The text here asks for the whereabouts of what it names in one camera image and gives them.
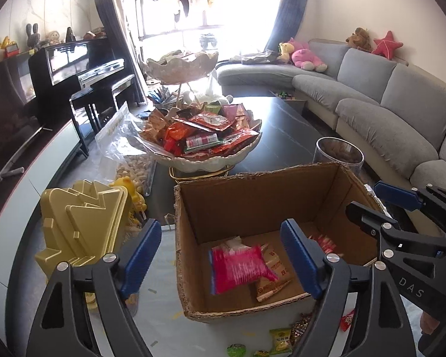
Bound clear plastic bag of nuts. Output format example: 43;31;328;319
95;102;157;198

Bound clear plastic tub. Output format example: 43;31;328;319
313;137;364;173

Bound clear candy container gold lid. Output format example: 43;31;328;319
34;179;142;317

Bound small red snack packet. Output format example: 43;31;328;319
340;309;357;331

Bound yellow plush toy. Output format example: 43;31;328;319
278;42;296;64

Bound white television cabinet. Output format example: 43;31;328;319
0;119;90;306

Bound white tiered snack stand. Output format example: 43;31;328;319
136;50;263;183

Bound black piano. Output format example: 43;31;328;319
28;37;138;127

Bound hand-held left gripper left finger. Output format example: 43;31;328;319
26;219;162;357

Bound pink snack packet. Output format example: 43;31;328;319
208;243;279;295

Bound gold wrapped candies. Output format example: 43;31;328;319
290;312;315;343

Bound yellow duck toy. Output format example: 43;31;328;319
109;176;149;227

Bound grey rabbit plush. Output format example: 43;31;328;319
25;23;41;49

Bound tan snack packet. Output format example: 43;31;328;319
255;245;292;303

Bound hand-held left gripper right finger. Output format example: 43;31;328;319
280;219;419;357

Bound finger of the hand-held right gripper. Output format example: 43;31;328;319
345;201;446;320
373;180;446;237

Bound yellow green snack packet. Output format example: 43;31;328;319
269;327;294;354

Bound dark curtain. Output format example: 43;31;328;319
87;0;142;105

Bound person's right hand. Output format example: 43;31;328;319
421;310;438;338

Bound blue curtain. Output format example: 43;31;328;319
264;0;307;51

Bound brown cardboard box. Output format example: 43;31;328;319
174;162;389;323

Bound grey sofa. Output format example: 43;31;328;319
216;39;446;239

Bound brown plush toy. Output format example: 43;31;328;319
346;27;372;53

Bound pink plush toy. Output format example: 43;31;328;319
290;38;328;73

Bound pile of assorted snack packets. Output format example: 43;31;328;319
141;103;261;159

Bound red star plush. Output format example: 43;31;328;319
372;31;404;59

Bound television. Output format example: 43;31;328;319
0;57;53;209

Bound red striped snack packet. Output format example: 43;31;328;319
307;232;339;257

